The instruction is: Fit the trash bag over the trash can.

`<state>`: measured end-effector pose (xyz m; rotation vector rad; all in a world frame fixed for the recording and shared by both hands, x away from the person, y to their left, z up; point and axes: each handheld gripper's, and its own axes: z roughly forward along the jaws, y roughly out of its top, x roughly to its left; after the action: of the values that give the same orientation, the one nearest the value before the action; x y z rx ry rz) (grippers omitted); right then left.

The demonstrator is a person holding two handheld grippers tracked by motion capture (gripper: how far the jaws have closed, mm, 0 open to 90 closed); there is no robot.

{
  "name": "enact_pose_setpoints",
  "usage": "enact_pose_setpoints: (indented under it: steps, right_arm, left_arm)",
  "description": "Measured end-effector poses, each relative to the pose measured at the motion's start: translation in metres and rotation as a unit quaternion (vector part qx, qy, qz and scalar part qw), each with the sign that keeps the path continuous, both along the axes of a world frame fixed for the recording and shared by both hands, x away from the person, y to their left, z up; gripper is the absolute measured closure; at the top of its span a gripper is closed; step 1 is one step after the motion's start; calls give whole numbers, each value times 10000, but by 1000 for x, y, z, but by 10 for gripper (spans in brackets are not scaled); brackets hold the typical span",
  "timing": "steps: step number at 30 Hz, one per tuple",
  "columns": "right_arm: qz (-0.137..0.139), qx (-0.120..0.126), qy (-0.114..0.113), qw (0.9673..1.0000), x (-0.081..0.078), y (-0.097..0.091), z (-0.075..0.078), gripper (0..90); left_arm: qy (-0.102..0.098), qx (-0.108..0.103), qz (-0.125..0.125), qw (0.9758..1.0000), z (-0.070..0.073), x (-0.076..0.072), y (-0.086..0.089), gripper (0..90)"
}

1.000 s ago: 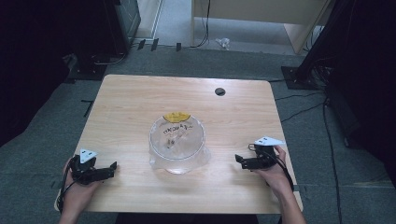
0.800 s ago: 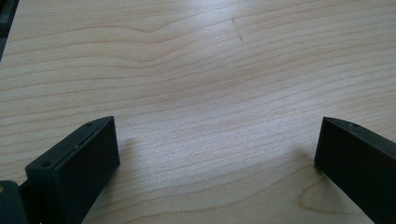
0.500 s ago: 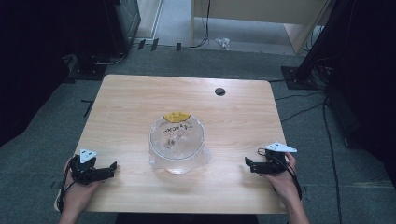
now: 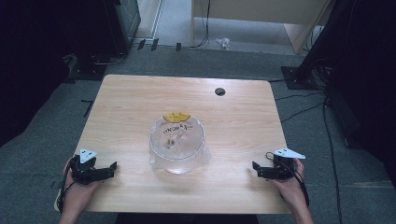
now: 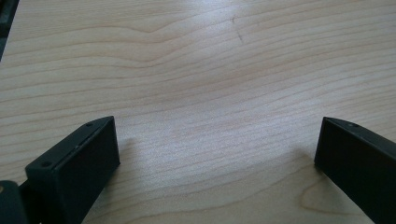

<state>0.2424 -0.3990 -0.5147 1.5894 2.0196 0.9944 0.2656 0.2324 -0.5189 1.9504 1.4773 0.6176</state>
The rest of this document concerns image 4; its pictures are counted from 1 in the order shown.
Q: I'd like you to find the black hanging cable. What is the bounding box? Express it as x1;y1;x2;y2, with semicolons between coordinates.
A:
190;0;212;49

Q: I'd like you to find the person's dark clothing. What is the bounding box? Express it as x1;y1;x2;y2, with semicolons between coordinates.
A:
115;213;260;224

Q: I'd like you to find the thin black floor cable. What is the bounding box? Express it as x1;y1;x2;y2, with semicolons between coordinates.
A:
280;102;325;123
275;91;325;103

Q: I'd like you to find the black metal stand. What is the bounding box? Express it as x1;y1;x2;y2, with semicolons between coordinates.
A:
280;0;345;91

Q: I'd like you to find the black cabinet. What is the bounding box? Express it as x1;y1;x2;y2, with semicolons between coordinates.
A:
74;0;142;67

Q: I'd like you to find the long black floor cable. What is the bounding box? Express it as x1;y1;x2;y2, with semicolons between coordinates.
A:
322;96;344;224

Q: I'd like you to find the clear plastic bag yellow print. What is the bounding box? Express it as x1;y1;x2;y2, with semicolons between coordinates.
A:
148;111;212;171

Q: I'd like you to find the clear plastic bucket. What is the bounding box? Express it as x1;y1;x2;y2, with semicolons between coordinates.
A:
148;113;206;175

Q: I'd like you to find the left hand-held gripper black cable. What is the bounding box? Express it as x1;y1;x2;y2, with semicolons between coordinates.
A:
57;155;78;214

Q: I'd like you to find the right hand-held gripper black cable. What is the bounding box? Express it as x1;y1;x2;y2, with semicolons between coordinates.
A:
265;150;311;208

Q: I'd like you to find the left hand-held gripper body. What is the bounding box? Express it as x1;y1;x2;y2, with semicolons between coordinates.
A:
69;147;100;186

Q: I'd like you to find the crumpled clear plastic scrap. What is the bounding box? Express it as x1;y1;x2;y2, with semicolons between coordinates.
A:
215;37;232;50

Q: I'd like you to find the person's left hand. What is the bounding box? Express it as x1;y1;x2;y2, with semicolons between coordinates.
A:
61;156;103;213

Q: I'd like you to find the black curtain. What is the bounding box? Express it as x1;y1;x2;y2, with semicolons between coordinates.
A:
323;0;396;188

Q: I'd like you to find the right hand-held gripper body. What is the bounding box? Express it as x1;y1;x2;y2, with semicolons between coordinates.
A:
267;147;306;181

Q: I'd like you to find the light wooden desk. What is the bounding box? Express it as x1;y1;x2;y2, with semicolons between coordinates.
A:
191;0;332;55

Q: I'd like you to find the person's right hand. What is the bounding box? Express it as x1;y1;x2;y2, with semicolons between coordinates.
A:
270;158;308;213

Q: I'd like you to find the hand-held gripper black cable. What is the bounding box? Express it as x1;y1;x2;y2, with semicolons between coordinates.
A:
57;155;78;214
265;150;311;208

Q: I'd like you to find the long black floor tape strip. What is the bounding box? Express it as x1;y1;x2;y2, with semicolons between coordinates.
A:
80;99;94;119

